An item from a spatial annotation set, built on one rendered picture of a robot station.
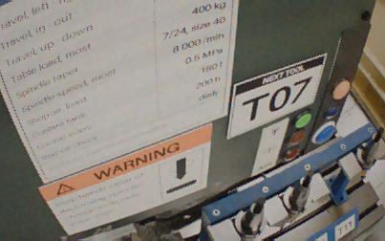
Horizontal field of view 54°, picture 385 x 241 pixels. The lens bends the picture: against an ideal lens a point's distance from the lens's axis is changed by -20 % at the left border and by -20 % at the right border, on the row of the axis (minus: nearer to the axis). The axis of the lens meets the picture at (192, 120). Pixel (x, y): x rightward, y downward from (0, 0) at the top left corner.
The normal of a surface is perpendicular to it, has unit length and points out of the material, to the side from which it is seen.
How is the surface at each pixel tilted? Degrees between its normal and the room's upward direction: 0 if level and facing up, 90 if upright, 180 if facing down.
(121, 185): 90
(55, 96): 90
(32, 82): 90
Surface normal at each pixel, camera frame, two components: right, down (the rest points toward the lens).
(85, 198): 0.44, 0.73
